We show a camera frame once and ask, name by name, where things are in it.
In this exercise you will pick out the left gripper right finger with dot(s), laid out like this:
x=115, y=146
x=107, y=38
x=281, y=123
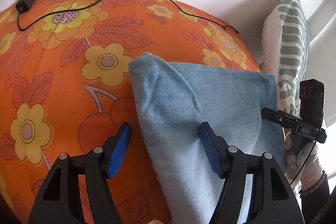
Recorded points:
x=271, y=199

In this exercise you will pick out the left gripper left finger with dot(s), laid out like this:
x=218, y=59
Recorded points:
x=58, y=199

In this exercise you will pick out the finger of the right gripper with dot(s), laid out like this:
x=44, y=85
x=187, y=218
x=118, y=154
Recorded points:
x=285, y=120

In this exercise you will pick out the light blue denim pants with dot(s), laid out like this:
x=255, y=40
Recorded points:
x=173, y=99

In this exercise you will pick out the right white gloved hand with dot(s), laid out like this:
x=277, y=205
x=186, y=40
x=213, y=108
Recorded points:
x=304, y=165

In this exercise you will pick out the green striped white pillow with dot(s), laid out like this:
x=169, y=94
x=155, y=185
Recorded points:
x=285, y=49

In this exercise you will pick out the orange floral bedspread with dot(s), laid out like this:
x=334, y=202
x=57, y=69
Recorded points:
x=65, y=87

